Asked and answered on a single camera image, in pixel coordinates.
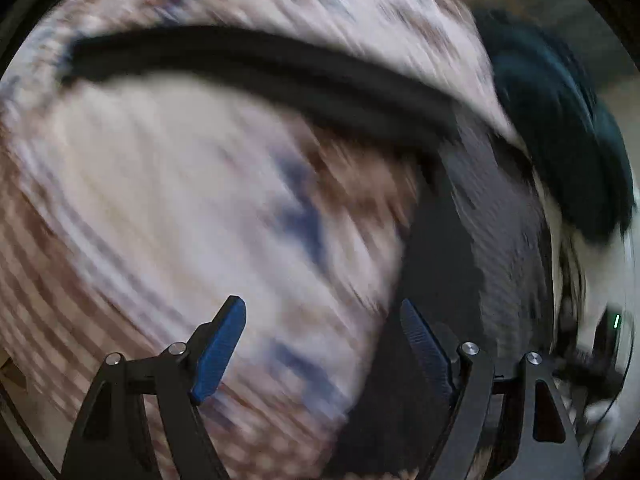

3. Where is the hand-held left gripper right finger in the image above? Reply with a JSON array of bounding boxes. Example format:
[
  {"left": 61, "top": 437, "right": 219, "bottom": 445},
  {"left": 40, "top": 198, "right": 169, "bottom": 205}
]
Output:
[{"left": 399, "top": 298, "right": 586, "bottom": 480}]

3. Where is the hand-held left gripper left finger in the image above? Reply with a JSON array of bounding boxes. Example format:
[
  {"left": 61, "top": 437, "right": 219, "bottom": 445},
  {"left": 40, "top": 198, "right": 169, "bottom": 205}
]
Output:
[{"left": 60, "top": 295, "right": 248, "bottom": 480}]

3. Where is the black garment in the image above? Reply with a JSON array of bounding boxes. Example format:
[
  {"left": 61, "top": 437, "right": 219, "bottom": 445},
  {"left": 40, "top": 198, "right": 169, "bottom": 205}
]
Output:
[{"left": 62, "top": 25, "right": 557, "bottom": 480}]

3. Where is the floral printed blanket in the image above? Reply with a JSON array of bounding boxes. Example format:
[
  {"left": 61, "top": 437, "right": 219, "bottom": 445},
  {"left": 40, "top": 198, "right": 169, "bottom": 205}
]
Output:
[{"left": 0, "top": 0, "right": 527, "bottom": 480}]

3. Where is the black device with green light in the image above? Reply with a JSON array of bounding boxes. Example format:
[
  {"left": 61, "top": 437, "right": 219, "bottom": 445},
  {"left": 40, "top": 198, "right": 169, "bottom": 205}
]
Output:
[{"left": 590, "top": 309, "right": 628, "bottom": 390}]

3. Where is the teal velvet pillow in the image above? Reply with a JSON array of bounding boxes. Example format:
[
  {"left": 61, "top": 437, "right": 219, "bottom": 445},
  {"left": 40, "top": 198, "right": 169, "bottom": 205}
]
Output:
[{"left": 474, "top": 9, "right": 637, "bottom": 250}]

